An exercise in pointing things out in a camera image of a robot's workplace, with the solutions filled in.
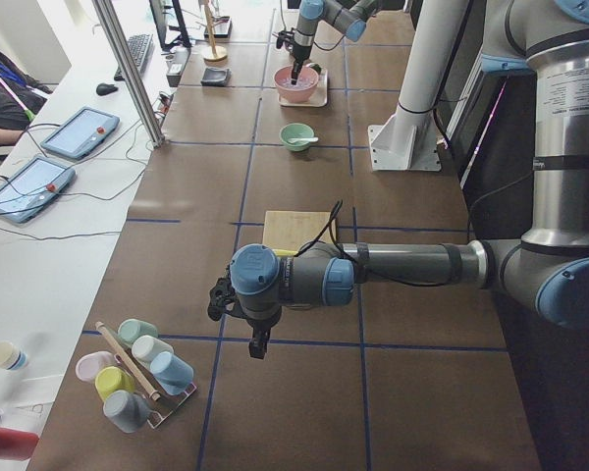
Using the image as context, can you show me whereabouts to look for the seated person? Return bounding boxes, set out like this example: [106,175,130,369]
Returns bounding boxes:
[0,51,53,146]

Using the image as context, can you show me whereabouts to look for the pink cup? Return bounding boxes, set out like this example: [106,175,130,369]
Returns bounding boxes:
[75,350,116,383]

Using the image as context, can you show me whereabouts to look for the light blue cup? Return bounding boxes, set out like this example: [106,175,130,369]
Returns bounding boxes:
[149,351,194,395]

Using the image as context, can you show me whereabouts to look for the black computer mouse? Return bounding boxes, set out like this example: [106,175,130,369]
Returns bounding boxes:
[95,83,118,96]

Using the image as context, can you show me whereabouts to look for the black keyboard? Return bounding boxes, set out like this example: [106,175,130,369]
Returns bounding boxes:
[127,33,154,76]

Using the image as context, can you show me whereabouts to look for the cream plastic tray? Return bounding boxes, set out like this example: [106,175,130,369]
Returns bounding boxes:
[278,69,328,108]

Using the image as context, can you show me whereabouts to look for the folded grey cloth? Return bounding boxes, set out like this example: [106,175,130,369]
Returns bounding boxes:
[200,67,232,87]

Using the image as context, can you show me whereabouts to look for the mint green cup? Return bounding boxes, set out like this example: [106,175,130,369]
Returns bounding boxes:
[117,318,159,347]

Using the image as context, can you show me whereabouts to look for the black monitor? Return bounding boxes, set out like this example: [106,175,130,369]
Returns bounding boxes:
[149,0,191,52]

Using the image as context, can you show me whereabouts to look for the wooden rack handle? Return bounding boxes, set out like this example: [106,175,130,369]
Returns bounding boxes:
[95,322,162,401]

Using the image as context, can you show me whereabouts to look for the mint green bowl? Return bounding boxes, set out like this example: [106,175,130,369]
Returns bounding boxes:
[279,123,315,152]

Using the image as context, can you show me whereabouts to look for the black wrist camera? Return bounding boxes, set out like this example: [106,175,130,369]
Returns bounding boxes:
[207,277,243,322]
[273,29,294,51]

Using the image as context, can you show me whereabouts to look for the grey cup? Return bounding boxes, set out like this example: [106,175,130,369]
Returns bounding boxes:
[103,390,151,434]

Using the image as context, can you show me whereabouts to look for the pink bowl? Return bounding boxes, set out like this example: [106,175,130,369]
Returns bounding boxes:
[273,66,319,103]

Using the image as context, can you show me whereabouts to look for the clear ice cubes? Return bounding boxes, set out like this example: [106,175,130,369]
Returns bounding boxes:
[276,74,318,90]

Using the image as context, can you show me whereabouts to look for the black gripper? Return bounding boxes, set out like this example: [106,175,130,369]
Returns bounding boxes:
[243,306,281,359]
[291,43,312,84]

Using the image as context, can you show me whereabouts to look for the yellow plastic knife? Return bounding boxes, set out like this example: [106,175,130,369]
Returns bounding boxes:
[272,249,298,257]

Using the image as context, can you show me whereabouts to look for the paper cup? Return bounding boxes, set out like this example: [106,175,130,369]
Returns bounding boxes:
[0,341,28,371]

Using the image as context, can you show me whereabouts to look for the white plastic spoon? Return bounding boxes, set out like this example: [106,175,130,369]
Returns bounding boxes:
[288,136,319,145]

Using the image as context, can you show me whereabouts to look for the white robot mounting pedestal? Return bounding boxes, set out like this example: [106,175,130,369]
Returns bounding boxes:
[368,0,470,172]

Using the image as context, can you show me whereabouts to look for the white wire cup rack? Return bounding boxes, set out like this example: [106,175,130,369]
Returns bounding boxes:
[120,352,198,431]

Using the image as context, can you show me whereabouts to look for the red bottle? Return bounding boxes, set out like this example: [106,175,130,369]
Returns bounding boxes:
[0,427,39,461]

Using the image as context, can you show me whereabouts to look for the yellow cup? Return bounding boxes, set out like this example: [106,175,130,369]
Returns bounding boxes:
[94,366,135,401]

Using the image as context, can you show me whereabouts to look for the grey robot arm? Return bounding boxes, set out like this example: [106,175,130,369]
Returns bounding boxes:
[208,1,589,358]
[289,0,383,84]

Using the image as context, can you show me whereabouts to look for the wooden stand with round base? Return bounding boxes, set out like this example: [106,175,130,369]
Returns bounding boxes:
[201,0,228,63]

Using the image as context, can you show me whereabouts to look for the black box on table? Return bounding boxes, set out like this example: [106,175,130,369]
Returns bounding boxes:
[212,17,233,39]

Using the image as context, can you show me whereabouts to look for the near blue teach pendant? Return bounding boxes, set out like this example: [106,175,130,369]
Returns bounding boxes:
[0,154,76,224]

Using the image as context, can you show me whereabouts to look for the white cup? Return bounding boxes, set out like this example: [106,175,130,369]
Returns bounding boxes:
[132,335,174,368]

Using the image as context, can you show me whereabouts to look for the bamboo cutting board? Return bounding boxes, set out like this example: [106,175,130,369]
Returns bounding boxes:
[262,210,330,251]

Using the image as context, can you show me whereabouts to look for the aluminium frame post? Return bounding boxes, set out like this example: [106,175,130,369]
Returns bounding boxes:
[92,0,165,148]

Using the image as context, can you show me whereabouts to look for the blue teach pendant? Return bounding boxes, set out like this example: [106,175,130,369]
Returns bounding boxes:
[40,107,120,160]
[0,154,76,224]

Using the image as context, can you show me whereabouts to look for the far blue teach pendant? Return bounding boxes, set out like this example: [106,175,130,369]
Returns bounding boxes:
[40,107,120,160]

